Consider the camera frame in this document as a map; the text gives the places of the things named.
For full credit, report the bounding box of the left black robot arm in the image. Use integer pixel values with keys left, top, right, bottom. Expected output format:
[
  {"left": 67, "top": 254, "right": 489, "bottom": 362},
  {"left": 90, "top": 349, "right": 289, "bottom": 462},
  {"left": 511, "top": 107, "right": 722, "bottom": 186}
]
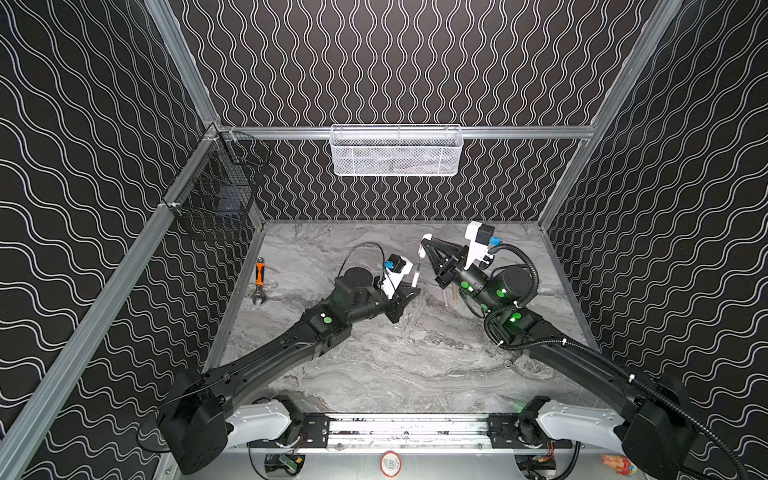
[{"left": 157, "top": 267, "right": 421, "bottom": 475}]

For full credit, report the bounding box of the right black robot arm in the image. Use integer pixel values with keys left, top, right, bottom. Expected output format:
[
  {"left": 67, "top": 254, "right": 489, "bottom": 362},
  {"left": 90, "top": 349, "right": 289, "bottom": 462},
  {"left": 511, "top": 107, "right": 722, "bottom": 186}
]
[{"left": 420, "top": 238, "right": 698, "bottom": 479}]

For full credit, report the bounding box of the red white round sticker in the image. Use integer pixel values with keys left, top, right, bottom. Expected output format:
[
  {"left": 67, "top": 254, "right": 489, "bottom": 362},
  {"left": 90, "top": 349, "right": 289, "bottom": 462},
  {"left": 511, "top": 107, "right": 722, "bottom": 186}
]
[{"left": 380, "top": 451, "right": 402, "bottom": 479}]

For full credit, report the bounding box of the orange red small object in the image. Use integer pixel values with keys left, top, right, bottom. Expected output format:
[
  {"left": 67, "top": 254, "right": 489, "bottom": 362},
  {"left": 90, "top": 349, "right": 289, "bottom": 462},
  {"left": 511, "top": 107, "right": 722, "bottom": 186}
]
[{"left": 601, "top": 455, "right": 637, "bottom": 476}]

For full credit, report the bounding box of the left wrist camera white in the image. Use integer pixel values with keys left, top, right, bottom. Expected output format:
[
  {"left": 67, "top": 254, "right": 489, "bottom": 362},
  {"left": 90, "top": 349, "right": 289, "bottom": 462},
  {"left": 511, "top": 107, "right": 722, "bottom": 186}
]
[{"left": 380, "top": 254, "right": 413, "bottom": 299}]

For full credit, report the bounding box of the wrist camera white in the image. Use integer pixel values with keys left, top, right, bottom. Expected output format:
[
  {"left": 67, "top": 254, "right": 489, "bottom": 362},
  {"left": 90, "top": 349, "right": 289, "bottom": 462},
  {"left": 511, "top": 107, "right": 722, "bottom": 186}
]
[
  {"left": 380, "top": 254, "right": 413, "bottom": 299},
  {"left": 464, "top": 221, "right": 501, "bottom": 270}
]

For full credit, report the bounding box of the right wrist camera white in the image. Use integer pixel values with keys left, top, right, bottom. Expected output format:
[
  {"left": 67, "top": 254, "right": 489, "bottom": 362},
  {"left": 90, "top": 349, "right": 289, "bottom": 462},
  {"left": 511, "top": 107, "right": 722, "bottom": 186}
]
[{"left": 464, "top": 221, "right": 501, "bottom": 270}]

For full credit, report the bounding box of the white mesh wire basket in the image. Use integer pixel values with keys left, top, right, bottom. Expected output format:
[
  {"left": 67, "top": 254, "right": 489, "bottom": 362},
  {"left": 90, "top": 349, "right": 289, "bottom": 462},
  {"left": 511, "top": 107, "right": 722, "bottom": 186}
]
[{"left": 329, "top": 124, "right": 464, "bottom": 177}]

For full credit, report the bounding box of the orange handled adjustable wrench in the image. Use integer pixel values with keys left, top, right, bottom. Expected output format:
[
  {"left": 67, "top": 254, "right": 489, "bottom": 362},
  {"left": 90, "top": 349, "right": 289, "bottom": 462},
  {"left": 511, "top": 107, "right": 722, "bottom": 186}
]
[{"left": 251, "top": 257, "right": 267, "bottom": 305}]

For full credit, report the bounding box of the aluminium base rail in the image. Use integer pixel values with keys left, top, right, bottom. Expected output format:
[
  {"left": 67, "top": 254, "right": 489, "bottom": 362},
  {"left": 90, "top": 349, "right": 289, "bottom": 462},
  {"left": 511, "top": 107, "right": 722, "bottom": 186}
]
[{"left": 224, "top": 402, "right": 624, "bottom": 453}]

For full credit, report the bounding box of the black wire basket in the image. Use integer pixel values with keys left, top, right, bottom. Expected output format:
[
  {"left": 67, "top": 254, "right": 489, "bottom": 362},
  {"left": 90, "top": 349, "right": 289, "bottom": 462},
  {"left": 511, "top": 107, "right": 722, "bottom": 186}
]
[{"left": 170, "top": 130, "right": 274, "bottom": 244}]

